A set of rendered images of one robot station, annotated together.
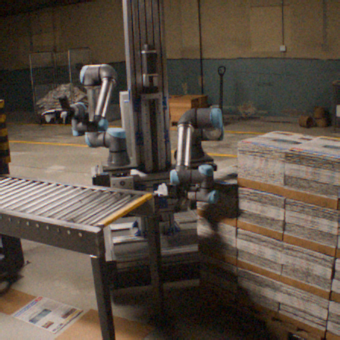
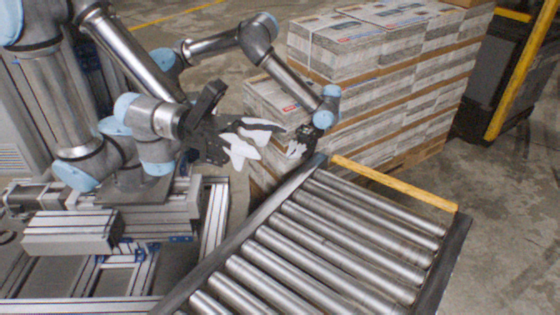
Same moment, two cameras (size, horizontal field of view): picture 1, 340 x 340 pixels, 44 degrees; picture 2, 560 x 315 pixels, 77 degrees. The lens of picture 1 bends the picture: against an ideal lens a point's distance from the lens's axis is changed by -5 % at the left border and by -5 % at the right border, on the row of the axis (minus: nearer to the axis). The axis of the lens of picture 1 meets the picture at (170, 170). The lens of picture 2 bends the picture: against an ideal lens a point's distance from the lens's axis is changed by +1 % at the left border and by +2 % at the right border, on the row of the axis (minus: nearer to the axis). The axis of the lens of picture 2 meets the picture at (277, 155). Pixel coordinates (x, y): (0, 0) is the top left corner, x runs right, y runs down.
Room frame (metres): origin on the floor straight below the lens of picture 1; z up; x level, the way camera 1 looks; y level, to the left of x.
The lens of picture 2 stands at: (2.19, 1.12, 1.61)
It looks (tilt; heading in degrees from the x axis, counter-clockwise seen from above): 39 degrees down; 279
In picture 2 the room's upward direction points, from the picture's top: straight up
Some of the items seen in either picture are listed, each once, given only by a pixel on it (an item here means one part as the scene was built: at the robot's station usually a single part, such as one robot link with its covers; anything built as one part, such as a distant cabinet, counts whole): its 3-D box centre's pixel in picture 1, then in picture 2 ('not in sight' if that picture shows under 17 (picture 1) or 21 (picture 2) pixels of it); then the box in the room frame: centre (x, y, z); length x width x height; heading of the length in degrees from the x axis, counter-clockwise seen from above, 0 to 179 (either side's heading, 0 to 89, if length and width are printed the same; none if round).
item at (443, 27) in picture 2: not in sight; (413, 27); (1.74, -0.96, 0.95); 0.38 x 0.29 x 0.23; 131
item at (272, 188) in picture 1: (268, 182); (345, 73); (2.10, -0.49, 0.86); 0.29 x 0.16 x 0.04; 43
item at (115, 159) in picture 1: (118, 155); (134, 167); (2.79, 0.33, 0.87); 0.15 x 0.15 x 0.10
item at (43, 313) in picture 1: (46, 313); not in sight; (2.29, 0.82, 0.00); 0.37 x 0.28 x 0.01; 62
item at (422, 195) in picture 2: (127, 209); (389, 181); (1.95, 0.21, 0.81); 0.43 x 0.03 x 0.02; 152
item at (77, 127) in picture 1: (80, 126); (160, 146); (2.56, 0.51, 1.11); 0.11 x 0.08 x 0.11; 74
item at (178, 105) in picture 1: (177, 110); not in sight; (8.96, -0.20, 0.28); 1.20 x 0.83 x 0.57; 62
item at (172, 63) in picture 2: (193, 132); (163, 67); (2.87, -0.17, 0.98); 0.13 x 0.12 x 0.14; 81
